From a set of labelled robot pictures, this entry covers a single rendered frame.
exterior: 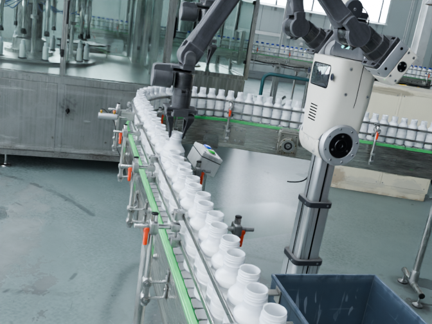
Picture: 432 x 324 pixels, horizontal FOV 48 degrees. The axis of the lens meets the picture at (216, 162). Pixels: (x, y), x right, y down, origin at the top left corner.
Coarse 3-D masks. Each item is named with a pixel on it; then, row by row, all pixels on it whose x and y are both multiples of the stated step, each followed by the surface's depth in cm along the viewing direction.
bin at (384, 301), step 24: (288, 288) 129; (312, 288) 131; (336, 288) 133; (360, 288) 135; (384, 288) 131; (288, 312) 117; (312, 312) 134; (336, 312) 136; (360, 312) 138; (384, 312) 130; (408, 312) 121
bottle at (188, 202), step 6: (192, 186) 121; (198, 186) 121; (186, 192) 119; (192, 192) 118; (186, 198) 119; (192, 198) 119; (186, 204) 118; (192, 204) 118; (186, 210) 119; (186, 216) 119; (180, 222) 120; (180, 234) 121
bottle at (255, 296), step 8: (248, 288) 78; (256, 288) 78; (264, 288) 77; (248, 296) 75; (256, 296) 75; (264, 296) 75; (240, 304) 78; (248, 304) 76; (256, 304) 75; (264, 304) 76; (240, 312) 76; (248, 312) 76; (256, 312) 76; (240, 320) 75; (248, 320) 75; (256, 320) 75
